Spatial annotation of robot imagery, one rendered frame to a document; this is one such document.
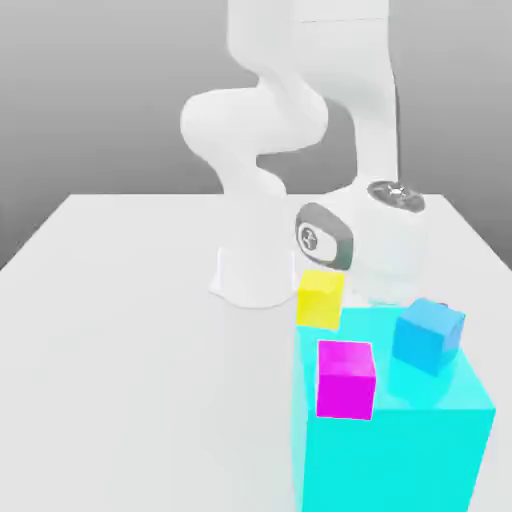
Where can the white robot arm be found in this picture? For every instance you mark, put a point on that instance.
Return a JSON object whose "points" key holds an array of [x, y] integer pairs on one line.
{"points": [[248, 120]]}

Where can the small yellow cube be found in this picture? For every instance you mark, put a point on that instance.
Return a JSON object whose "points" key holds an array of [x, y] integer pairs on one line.
{"points": [[318, 300]]}

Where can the small magenta cube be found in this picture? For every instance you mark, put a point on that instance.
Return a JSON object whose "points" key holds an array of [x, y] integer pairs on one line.
{"points": [[346, 390]]}

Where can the small blue cube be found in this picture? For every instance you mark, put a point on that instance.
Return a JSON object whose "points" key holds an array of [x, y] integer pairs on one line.
{"points": [[420, 342]]}

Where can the large cyan box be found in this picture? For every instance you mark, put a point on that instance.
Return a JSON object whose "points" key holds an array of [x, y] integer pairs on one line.
{"points": [[396, 460]]}

